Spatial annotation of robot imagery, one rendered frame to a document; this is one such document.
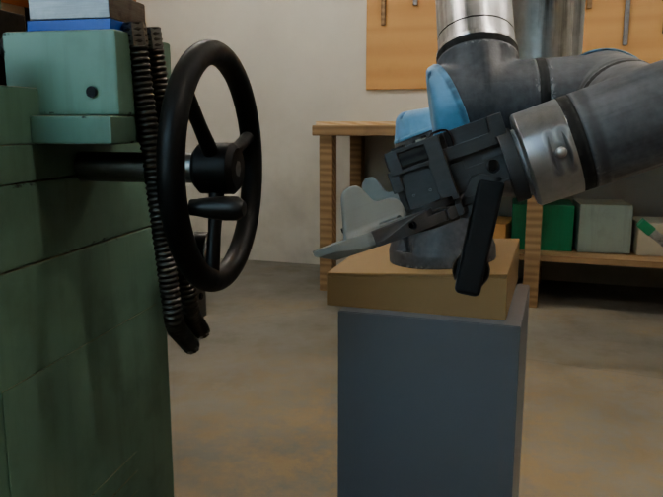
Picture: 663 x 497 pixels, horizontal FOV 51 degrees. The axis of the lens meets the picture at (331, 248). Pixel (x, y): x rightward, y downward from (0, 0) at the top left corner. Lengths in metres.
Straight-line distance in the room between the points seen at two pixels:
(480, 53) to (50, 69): 0.46
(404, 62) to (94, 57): 3.30
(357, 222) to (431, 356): 0.56
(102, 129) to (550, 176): 0.45
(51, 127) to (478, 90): 0.45
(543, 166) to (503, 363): 0.56
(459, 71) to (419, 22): 3.27
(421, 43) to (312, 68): 0.66
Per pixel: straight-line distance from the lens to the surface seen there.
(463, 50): 0.77
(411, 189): 0.65
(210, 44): 0.79
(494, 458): 1.20
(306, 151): 4.19
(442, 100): 0.74
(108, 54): 0.79
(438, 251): 1.16
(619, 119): 0.64
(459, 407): 1.17
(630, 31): 3.94
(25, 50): 0.84
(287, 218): 4.28
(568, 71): 0.76
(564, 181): 0.65
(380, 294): 1.17
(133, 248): 1.02
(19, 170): 0.80
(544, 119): 0.64
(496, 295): 1.13
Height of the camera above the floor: 0.86
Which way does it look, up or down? 10 degrees down
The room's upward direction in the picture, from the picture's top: straight up
